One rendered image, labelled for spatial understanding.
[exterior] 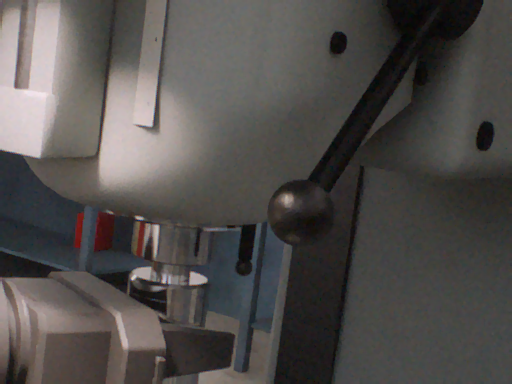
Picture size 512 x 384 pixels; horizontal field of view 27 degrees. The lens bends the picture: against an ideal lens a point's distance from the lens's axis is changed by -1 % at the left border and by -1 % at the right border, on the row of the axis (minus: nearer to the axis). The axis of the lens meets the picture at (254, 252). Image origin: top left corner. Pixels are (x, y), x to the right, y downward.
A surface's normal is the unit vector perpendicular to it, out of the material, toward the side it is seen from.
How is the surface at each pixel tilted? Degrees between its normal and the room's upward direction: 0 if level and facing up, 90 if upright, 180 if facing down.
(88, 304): 1
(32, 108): 90
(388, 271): 90
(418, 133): 90
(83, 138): 90
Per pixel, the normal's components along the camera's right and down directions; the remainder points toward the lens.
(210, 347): 0.54, 0.22
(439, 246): -0.57, 0.07
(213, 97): 0.04, 0.39
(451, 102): -0.15, 0.16
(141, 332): 0.48, -0.54
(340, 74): 0.81, 0.21
